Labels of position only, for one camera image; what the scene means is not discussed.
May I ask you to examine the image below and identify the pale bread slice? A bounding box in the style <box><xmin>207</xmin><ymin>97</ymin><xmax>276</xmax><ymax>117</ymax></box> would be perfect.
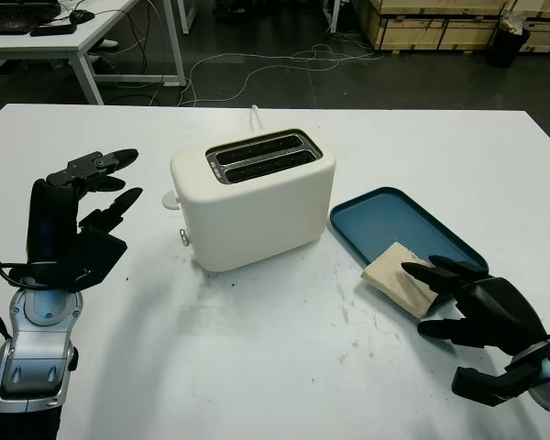
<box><xmin>360</xmin><ymin>241</ymin><xmax>439</xmax><ymax>319</ymax></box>

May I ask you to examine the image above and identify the white office desk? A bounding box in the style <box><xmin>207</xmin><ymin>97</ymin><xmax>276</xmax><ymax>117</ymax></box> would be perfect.
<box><xmin>0</xmin><ymin>0</ymin><xmax>188</xmax><ymax>105</ymax></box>

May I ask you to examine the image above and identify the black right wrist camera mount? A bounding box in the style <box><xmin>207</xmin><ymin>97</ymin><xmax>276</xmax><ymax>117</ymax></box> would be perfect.
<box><xmin>451</xmin><ymin>341</ymin><xmax>550</xmax><ymax>408</ymax></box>

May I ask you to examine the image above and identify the blue rectangular tray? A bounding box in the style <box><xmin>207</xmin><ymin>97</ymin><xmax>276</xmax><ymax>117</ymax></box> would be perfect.
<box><xmin>328</xmin><ymin>185</ymin><xmax>490</xmax><ymax>317</ymax></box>

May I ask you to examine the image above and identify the black waste bin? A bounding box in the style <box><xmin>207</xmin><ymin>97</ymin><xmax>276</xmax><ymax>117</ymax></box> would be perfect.
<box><xmin>487</xmin><ymin>12</ymin><xmax>532</xmax><ymax>69</ymax></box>

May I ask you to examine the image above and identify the white toaster power cord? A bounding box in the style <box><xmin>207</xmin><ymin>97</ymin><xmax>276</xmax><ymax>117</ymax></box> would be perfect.
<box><xmin>248</xmin><ymin>104</ymin><xmax>267</xmax><ymax>134</ymax></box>

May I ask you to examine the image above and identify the black laptop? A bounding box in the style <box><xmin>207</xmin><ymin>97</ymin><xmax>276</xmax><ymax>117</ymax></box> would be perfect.
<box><xmin>0</xmin><ymin>0</ymin><xmax>63</xmax><ymax>36</ymax></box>

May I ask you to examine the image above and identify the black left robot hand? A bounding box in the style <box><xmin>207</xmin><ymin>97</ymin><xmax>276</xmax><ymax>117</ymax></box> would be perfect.
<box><xmin>26</xmin><ymin>147</ymin><xmax>144</xmax><ymax>267</ymax></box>

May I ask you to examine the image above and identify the white floor cable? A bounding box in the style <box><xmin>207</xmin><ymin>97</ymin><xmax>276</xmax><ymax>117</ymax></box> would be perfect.
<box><xmin>178</xmin><ymin>27</ymin><xmax>381</xmax><ymax>106</ymax></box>

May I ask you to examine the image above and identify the white metal table leg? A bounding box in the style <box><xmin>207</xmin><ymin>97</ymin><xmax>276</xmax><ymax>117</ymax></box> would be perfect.
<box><xmin>177</xmin><ymin>0</ymin><xmax>201</xmax><ymax>36</ymax></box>
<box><xmin>320</xmin><ymin>0</ymin><xmax>344</xmax><ymax>33</ymax></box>

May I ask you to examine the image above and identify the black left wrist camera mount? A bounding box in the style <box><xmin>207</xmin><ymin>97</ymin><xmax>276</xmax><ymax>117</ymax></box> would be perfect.
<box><xmin>2</xmin><ymin>226</ymin><xmax>128</xmax><ymax>294</ymax></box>

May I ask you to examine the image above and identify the cream white two-slot toaster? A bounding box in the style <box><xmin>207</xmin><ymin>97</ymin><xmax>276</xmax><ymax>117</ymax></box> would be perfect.
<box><xmin>160</xmin><ymin>126</ymin><xmax>339</xmax><ymax>275</ymax></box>

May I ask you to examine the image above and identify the flat black phone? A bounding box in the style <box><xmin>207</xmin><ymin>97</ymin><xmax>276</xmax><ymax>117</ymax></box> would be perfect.
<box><xmin>29</xmin><ymin>22</ymin><xmax>78</xmax><ymax>38</ymax></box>

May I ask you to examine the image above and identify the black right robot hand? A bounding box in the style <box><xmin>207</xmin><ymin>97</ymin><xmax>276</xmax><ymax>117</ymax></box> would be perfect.
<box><xmin>401</xmin><ymin>255</ymin><xmax>549</xmax><ymax>358</ymax></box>

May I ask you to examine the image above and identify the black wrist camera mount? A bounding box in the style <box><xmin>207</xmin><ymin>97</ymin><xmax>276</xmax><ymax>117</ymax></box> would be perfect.
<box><xmin>2</xmin><ymin>226</ymin><xmax>128</xmax><ymax>294</ymax></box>
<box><xmin>451</xmin><ymin>341</ymin><xmax>550</xmax><ymax>408</ymax></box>

